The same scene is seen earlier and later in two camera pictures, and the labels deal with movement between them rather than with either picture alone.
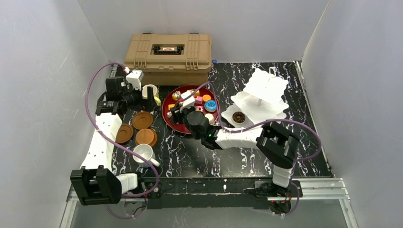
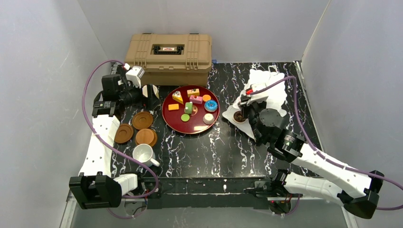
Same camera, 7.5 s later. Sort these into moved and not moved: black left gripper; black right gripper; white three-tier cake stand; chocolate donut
Moved: black right gripper
Not moved: white three-tier cake stand; chocolate donut; black left gripper
